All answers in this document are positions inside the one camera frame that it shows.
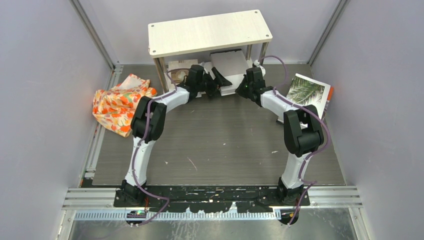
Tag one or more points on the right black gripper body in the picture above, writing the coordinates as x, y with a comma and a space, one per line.
244, 88

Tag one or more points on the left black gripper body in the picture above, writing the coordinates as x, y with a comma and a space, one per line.
207, 84

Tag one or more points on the white grey cover book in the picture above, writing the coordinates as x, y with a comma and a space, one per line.
232, 65

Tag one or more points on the afternoon tea book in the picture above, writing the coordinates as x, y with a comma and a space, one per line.
177, 70

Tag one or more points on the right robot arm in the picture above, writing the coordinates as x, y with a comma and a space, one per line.
302, 131

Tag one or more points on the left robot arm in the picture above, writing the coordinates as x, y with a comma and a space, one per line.
147, 125

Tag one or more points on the stack of remaining books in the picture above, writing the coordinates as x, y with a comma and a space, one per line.
314, 94

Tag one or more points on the palm leaf cover book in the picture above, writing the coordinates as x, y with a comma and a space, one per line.
301, 80

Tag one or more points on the white two-tier shelf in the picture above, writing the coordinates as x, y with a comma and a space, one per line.
206, 33

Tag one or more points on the orange floral cloth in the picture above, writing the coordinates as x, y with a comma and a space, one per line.
115, 108

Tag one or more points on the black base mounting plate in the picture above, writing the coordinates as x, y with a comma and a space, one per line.
203, 198

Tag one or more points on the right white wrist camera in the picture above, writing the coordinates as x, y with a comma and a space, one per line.
257, 64

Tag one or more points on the aluminium rail frame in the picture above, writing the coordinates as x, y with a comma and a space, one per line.
97, 204

